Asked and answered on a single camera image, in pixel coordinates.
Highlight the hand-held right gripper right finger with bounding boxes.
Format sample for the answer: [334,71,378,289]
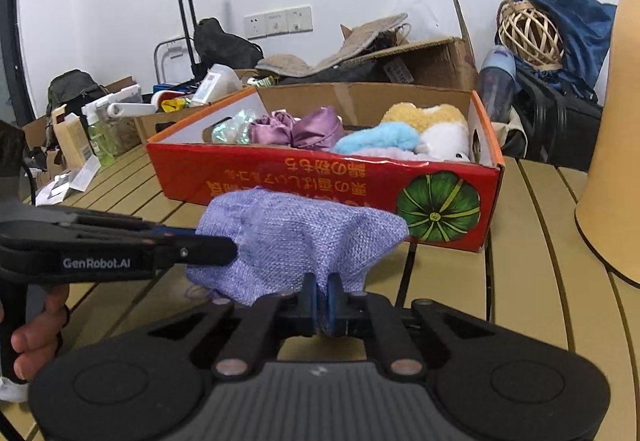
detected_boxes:
[325,273,496,379]

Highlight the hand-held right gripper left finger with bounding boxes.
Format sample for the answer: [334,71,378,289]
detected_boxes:
[147,273,321,379]

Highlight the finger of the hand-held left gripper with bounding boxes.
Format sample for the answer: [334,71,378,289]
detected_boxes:
[145,235,239,268]
[70,212,198,239]

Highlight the purple woven pouch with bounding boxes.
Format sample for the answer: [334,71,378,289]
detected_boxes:
[185,187,411,307]

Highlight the red cardboard box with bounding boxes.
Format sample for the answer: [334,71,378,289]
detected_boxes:
[146,82,506,254]

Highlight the purple satin scrunchie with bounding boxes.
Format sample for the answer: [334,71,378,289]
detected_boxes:
[250,106,344,152]

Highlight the person's left hand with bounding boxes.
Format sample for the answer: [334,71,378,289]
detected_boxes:
[10,283,72,370]

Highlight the white papers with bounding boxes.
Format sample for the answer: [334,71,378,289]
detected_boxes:
[34,155,104,208]

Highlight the clear jar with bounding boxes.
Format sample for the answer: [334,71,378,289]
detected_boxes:
[112,116,144,155]

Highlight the beige box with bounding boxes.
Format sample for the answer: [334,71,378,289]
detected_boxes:
[51,104,96,173]

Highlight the green spray bottle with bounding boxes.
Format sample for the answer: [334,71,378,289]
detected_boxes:
[82,101,117,168]

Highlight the clear crinkled plastic wrap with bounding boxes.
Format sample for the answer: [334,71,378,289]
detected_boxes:
[210,108,259,145]

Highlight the colourful snack packets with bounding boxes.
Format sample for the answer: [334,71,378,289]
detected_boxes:
[150,90,197,113]

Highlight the blue flat case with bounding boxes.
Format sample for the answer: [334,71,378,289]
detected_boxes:
[152,82,197,95]

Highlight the white shoe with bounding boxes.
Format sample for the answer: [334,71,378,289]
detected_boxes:
[0,375,32,403]

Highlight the white clear container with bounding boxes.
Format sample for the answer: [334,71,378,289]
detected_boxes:
[192,63,246,105]

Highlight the lavender fluffy scrunchie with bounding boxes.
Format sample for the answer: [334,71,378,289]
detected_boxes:
[357,145,437,162]

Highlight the black backpack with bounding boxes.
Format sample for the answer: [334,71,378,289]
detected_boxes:
[45,69,111,123]

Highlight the blue fluffy scrunchie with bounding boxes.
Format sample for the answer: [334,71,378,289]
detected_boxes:
[332,123,421,157]

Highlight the black bag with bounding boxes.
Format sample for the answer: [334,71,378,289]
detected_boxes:
[193,17,265,73]

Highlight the white plush toy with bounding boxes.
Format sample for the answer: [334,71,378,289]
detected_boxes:
[417,122,473,163]

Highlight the yellow plush toy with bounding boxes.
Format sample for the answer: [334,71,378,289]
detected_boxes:
[381,102,468,134]

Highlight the beige woven mat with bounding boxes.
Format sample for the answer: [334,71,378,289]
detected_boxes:
[255,12,411,78]

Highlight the large open cardboard box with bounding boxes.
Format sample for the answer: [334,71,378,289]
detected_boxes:
[340,0,479,93]

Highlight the blue baby bottle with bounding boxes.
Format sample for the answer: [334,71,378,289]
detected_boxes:
[477,44,517,123]

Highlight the black suitcase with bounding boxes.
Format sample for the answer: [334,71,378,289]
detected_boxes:
[504,66,604,173]

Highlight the yellow curved panel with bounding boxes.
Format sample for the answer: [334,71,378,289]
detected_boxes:
[574,0,640,288]

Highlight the wicker ball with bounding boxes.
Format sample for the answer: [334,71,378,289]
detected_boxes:
[497,0,566,70]

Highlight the blue cloth bag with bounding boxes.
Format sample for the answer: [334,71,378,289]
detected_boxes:
[495,0,619,100]

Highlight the brown cardboard box with handle hole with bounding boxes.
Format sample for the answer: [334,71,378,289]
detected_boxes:
[134,100,213,144]

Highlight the metal tube frame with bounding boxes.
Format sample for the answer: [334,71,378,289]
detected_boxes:
[153,36,194,83]

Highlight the white wall socket strip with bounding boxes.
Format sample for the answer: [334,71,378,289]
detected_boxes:
[243,4,314,38]

